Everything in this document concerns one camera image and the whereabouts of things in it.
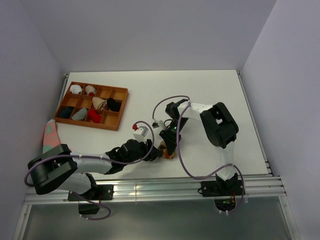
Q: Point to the brown argyle sock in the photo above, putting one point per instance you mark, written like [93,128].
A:
[163,152]

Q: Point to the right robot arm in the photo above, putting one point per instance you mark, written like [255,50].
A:
[220,128]

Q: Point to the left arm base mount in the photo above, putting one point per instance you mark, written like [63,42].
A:
[89,206]

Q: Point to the dark teal rolled sock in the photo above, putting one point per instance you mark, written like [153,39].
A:
[65,112]

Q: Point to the aluminium frame rail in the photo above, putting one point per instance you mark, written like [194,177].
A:
[166,189]

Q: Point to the pink patterned sock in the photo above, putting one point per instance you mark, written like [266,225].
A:
[51,138]

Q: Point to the grey rolled sock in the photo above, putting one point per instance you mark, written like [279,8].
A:
[80,115]

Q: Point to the white rolled sock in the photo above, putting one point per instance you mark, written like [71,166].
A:
[75,89]

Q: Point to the orange compartment tray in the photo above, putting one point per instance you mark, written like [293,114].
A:
[110,120]

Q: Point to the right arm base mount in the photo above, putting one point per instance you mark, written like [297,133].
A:
[224,194]

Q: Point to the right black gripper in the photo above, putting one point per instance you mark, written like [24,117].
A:
[170,139]

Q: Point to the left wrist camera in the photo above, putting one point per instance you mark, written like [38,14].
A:
[140,133]

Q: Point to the beige red rolled sock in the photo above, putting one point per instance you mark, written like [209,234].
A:
[90,90]

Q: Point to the black rolled sock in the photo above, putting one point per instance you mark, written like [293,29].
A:
[114,105]

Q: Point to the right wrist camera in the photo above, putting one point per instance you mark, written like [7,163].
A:
[158,124]

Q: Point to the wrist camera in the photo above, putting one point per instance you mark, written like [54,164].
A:
[158,124]
[140,133]

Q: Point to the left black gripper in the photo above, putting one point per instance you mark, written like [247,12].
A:
[153,154]

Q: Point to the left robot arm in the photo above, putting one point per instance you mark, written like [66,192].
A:
[64,169]

